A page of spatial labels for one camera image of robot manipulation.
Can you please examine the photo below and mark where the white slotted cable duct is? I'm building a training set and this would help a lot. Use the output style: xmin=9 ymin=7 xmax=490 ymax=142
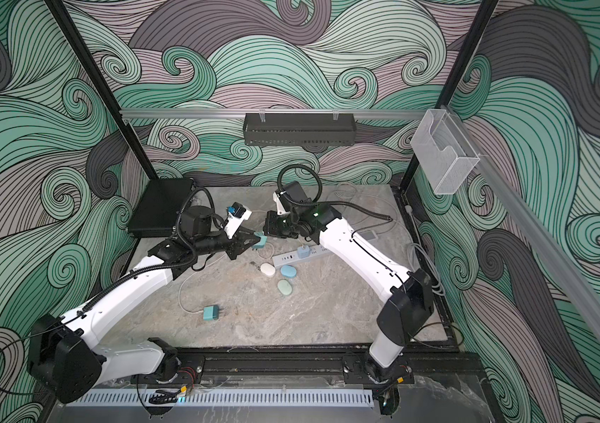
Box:
xmin=71 ymin=388 xmax=375 ymax=408

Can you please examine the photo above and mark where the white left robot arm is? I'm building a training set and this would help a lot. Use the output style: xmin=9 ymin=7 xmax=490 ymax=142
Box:
xmin=28 ymin=199 xmax=260 ymax=404

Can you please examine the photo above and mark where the aluminium right side rail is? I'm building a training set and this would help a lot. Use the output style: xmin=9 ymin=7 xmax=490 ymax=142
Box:
xmin=442 ymin=106 xmax=600 ymax=343

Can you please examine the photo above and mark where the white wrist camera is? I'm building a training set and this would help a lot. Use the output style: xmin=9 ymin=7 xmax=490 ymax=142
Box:
xmin=224 ymin=202 xmax=252 ymax=239
xmin=273 ymin=192 xmax=290 ymax=216

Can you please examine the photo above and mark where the teal dual-port wall charger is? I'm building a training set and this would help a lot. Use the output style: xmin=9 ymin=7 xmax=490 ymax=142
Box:
xmin=252 ymin=231 xmax=267 ymax=250

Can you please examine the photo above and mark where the clear acrylic wall holder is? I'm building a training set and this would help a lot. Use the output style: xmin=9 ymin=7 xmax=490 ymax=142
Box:
xmin=411 ymin=109 xmax=480 ymax=196

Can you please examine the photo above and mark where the black carbon-pattern briefcase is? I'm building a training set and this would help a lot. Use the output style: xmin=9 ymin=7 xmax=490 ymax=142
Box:
xmin=127 ymin=178 xmax=195 ymax=238

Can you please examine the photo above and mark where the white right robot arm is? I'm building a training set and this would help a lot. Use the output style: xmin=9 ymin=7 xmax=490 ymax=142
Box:
xmin=264 ymin=164 xmax=435 ymax=377

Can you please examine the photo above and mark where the black perforated wall tray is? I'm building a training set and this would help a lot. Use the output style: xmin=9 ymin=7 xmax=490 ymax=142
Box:
xmin=243 ymin=115 xmax=356 ymax=148

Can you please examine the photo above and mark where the green earbud case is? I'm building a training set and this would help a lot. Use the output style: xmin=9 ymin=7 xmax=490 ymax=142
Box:
xmin=277 ymin=280 xmax=293 ymax=296

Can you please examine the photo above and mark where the white power strip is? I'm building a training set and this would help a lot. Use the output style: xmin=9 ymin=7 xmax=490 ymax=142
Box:
xmin=272 ymin=245 xmax=331 ymax=269

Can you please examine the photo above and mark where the aluminium wall rail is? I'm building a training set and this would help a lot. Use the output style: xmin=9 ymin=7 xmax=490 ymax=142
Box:
xmin=120 ymin=108 xmax=426 ymax=121

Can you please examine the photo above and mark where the blue earbud case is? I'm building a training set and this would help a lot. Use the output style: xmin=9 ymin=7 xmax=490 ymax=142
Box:
xmin=280 ymin=265 xmax=297 ymax=278

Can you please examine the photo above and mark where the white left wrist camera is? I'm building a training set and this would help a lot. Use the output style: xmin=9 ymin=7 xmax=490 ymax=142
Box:
xmin=224 ymin=202 xmax=252 ymax=239

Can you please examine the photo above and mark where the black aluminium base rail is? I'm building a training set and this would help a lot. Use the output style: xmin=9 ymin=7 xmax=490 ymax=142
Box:
xmin=169 ymin=344 xmax=483 ymax=386

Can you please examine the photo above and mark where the grey power strip cord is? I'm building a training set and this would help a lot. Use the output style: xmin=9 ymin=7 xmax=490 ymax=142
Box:
xmin=404 ymin=203 xmax=446 ymax=297

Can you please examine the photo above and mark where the white earbud case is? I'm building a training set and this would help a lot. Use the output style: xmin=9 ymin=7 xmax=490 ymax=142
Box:
xmin=259 ymin=263 xmax=276 ymax=278

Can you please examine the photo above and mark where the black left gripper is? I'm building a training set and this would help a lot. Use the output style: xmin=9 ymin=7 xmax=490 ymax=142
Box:
xmin=194 ymin=228 xmax=259 ymax=262

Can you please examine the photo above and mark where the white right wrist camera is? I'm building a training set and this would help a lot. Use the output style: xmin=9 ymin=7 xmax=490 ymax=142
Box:
xmin=273 ymin=192 xmax=290 ymax=216

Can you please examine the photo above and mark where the blue USB wall charger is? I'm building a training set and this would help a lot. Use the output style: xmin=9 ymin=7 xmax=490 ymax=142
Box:
xmin=296 ymin=245 xmax=311 ymax=260

